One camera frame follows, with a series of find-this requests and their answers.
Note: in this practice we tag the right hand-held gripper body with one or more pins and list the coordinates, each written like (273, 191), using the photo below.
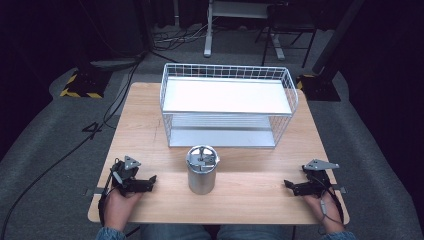
(318, 176)

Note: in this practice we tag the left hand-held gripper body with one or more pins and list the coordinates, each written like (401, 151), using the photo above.
(125, 173)

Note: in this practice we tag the person's left hand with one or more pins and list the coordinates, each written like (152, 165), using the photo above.
(121, 208)

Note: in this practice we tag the person's right hand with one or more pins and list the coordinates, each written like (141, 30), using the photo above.
(325, 210)

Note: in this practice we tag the silver metal canister with lid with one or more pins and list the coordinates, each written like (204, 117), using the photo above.
(201, 170)

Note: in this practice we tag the person's legs in jeans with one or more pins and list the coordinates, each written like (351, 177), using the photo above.
(216, 232)

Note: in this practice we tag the black stand base striped tape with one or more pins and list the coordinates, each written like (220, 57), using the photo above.
(316, 87)
(85, 83)

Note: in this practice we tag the dark slanted stand pole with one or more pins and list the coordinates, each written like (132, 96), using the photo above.
(336, 36)

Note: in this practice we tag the black chair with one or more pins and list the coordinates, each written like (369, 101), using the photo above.
(290, 20)

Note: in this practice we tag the grey table edge bracket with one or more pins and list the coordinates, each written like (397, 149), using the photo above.
(340, 189)

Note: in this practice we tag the white metal desk frame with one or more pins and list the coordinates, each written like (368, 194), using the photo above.
(209, 36)

